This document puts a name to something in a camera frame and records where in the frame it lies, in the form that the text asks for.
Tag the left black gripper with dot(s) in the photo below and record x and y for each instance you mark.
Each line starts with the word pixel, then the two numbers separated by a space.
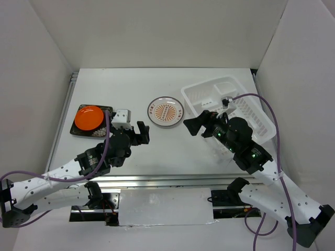
pixel 144 137

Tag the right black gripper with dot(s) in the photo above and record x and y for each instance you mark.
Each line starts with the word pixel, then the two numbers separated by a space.
pixel 193 124

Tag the white sunburst pattern plate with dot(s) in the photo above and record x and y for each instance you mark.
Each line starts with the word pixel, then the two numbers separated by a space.
pixel 165 112

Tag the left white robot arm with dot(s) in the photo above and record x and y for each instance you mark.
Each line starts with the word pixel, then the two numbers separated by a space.
pixel 71 184

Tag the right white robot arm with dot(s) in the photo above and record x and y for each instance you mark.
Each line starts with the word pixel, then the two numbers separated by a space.
pixel 303 217

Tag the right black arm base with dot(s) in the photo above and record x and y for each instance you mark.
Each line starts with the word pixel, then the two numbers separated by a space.
pixel 227 203

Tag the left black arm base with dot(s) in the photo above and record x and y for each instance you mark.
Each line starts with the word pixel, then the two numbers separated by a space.
pixel 105 204

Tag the white plastic dish rack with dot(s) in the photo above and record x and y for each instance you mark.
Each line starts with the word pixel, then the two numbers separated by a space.
pixel 208 95

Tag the orange round plate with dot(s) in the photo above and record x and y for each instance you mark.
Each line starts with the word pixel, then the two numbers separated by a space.
pixel 89 118

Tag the white foil covered panel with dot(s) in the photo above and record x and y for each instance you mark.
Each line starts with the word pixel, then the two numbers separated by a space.
pixel 173 206

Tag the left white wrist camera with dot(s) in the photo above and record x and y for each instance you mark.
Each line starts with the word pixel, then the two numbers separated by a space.
pixel 121 119

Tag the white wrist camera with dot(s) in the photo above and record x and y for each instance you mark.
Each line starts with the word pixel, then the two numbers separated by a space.
pixel 226 103
pixel 121 119

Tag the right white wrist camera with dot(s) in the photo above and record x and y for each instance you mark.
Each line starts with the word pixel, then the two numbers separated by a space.
pixel 226 103

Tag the aluminium frame rail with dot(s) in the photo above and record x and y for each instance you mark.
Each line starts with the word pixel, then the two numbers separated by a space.
pixel 173 158

